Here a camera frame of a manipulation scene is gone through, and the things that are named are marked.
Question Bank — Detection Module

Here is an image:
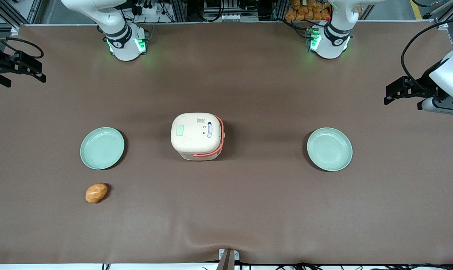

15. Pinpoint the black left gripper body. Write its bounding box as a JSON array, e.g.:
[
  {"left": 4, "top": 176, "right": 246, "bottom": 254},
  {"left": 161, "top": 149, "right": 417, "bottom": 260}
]
[{"left": 414, "top": 64, "right": 442, "bottom": 99}]

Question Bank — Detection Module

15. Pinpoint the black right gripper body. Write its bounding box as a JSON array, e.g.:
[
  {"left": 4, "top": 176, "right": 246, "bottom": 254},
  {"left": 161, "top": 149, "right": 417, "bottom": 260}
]
[{"left": 0, "top": 52, "right": 22, "bottom": 75}]

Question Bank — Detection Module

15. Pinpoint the cream rice cooker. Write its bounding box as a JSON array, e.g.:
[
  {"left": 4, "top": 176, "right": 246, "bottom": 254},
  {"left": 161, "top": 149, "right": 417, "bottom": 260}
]
[{"left": 170, "top": 112, "right": 226, "bottom": 162}]

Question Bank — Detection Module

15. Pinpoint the pale green round plate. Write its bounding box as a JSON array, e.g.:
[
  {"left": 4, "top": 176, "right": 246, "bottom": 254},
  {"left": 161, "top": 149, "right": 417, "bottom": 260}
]
[
  {"left": 306, "top": 127, "right": 353, "bottom": 172},
  {"left": 80, "top": 127, "right": 125, "bottom": 170}
]

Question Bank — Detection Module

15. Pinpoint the pile of orange toy breads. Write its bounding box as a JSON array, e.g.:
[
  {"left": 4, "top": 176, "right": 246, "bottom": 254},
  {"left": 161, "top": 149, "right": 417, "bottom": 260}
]
[{"left": 285, "top": 0, "right": 332, "bottom": 22}]

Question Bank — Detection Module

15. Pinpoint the white power strip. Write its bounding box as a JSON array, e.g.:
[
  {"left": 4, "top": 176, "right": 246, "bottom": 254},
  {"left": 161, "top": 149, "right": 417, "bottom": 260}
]
[{"left": 136, "top": 3, "right": 163, "bottom": 16}]

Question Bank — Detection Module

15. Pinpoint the brown toy potato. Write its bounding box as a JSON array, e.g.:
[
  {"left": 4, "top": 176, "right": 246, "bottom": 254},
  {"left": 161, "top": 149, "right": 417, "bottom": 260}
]
[{"left": 85, "top": 183, "right": 108, "bottom": 204}]

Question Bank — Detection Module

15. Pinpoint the brown table mat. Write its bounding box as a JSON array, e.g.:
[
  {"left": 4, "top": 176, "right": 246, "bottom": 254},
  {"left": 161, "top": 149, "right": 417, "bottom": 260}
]
[{"left": 0, "top": 22, "right": 453, "bottom": 265}]

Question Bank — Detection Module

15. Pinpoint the metal table clamp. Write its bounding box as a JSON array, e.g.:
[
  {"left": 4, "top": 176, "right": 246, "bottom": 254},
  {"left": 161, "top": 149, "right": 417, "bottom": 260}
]
[{"left": 218, "top": 248, "right": 240, "bottom": 270}]

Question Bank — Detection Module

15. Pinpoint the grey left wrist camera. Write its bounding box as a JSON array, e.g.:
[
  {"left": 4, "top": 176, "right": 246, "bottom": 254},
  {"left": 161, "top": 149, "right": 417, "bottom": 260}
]
[{"left": 421, "top": 97, "right": 453, "bottom": 116}]

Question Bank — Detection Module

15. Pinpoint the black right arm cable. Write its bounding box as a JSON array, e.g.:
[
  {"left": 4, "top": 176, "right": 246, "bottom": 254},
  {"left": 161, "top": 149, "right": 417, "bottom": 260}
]
[{"left": 0, "top": 27, "right": 45, "bottom": 60}]

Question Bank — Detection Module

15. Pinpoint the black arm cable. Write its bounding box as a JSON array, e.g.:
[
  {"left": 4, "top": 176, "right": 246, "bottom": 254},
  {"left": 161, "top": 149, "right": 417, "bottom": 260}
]
[
  {"left": 401, "top": 16, "right": 453, "bottom": 90},
  {"left": 0, "top": 27, "right": 45, "bottom": 60}
]

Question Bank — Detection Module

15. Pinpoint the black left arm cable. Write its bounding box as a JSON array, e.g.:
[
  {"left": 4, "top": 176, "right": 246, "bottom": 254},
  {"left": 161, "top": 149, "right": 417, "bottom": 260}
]
[{"left": 401, "top": 16, "right": 453, "bottom": 90}]

